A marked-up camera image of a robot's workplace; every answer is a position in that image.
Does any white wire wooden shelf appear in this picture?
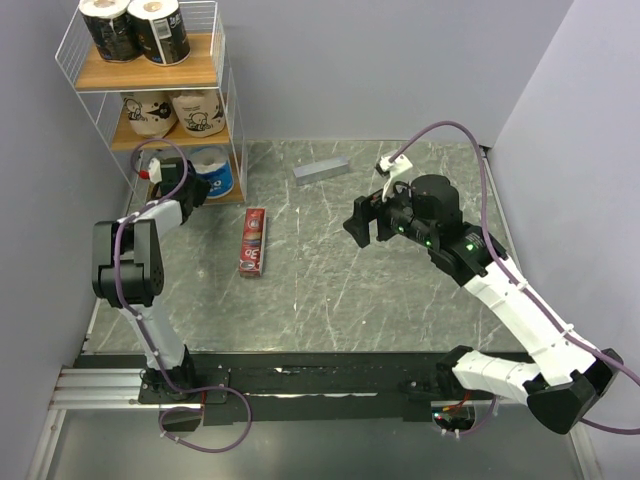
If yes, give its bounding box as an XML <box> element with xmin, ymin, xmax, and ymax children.
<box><xmin>55</xmin><ymin>1</ymin><xmax>248</xmax><ymax>205</ymax></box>

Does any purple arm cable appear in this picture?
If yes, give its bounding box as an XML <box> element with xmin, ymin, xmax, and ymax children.
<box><xmin>113</xmin><ymin>138</ymin><xmax>201</xmax><ymax>396</ymax></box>
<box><xmin>392</xmin><ymin>119</ymin><xmax>640</xmax><ymax>435</ymax></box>

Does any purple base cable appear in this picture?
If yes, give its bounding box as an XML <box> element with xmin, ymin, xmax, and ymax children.
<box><xmin>158</xmin><ymin>387</ymin><xmax>254</xmax><ymax>456</ymax></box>

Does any grey rectangular box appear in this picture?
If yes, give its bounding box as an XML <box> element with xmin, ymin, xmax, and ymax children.
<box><xmin>293</xmin><ymin>157</ymin><xmax>350</xmax><ymax>186</ymax></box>

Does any blue paper towel roll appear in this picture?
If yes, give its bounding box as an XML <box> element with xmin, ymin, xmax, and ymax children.
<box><xmin>189</xmin><ymin>146</ymin><xmax>234</xmax><ymax>199</ymax></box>

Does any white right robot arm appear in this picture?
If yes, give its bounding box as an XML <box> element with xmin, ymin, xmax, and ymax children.
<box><xmin>343</xmin><ymin>175</ymin><xmax>621</xmax><ymax>434</ymax></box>

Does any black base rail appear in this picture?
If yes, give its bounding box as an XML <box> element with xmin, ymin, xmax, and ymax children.
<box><xmin>137</xmin><ymin>351</ymin><xmax>496</xmax><ymax>426</ymax></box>

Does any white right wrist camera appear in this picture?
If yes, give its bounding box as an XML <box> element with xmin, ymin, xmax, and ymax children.
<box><xmin>375</xmin><ymin>154</ymin><xmax>413</xmax><ymax>202</ymax></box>

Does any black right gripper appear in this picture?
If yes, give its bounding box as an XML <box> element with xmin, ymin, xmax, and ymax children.
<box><xmin>343</xmin><ymin>174</ymin><xmax>437</xmax><ymax>248</ymax></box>

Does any brown paper towel roll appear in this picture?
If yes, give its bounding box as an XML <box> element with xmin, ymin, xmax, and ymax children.
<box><xmin>170</xmin><ymin>89</ymin><xmax>226</xmax><ymax>138</ymax></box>
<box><xmin>121</xmin><ymin>91</ymin><xmax>177</xmax><ymax>138</ymax></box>

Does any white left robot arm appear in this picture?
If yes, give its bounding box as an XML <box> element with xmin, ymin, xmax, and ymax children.
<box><xmin>92</xmin><ymin>157</ymin><xmax>209</xmax><ymax>402</ymax></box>

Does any red toothpaste box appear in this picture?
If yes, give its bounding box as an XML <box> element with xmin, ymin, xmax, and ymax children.
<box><xmin>238</xmin><ymin>207</ymin><xmax>266</xmax><ymax>277</ymax></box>

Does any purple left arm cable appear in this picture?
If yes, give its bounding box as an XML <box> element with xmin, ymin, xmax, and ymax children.
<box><xmin>113</xmin><ymin>138</ymin><xmax>201</xmax><ymax>396</ymax></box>

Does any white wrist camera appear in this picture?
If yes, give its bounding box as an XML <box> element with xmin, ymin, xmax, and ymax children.
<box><xmin>375</xmin><ymin>154</ymin><xmax>413</xmax><ymax>202</ymax></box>
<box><xmin>138</xmin><ymin>158</ymin><xmax>162</xmax><ymax>184</ymax></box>

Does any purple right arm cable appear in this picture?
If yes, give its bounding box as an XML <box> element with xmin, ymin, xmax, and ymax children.
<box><xmin>392</xmin><ymin>119</ymin><xmax>640</xmax><ymax>435</ymax></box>

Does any black paper towel roll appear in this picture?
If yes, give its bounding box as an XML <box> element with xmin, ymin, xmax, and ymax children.
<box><xmin>78</xmin><ymin>0</ymin><xmax>142</xmax><ymax>63</ymax></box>
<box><xmin>127</xmin><ymin>0</ymin><xmax>191</xmax><ymax>66</ymax></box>

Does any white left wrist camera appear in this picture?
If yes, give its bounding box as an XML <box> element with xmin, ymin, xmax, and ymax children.
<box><xmin>138</xmin><ymin>158</ymin><xmax>162</xmax><ymax>184</ymax></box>

